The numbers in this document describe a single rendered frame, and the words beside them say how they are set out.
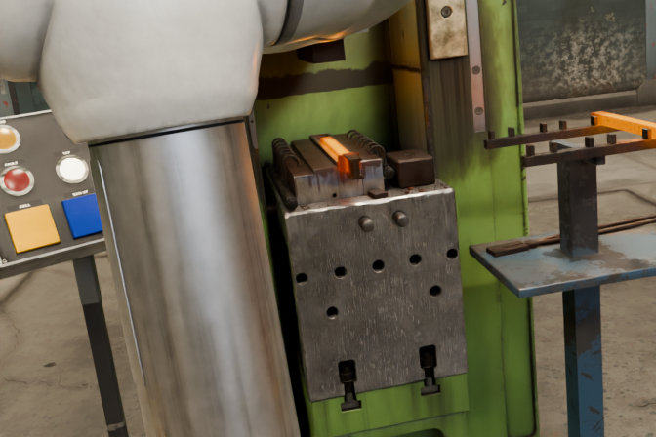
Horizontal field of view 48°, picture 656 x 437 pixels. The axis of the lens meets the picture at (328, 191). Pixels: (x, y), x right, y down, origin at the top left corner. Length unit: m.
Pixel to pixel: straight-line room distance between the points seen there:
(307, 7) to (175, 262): 0.18
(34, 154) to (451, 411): 1.09
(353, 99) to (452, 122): 0.38
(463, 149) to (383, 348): 0.52
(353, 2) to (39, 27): 0.19
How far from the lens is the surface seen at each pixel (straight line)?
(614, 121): 1.70
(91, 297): 1.60
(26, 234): 1.41
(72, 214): 1.43
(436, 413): 1.84
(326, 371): 1.72
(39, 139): 1.49
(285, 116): 2.09
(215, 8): 0.44
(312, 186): 1.64
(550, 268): 1.59
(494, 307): 2.00
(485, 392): 2.09
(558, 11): 8.08
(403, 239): 1.64
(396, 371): 1.76
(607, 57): 8.29
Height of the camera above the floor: 1.32
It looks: 13 degrees down
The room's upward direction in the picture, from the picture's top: 7 degrees counter-clockwise
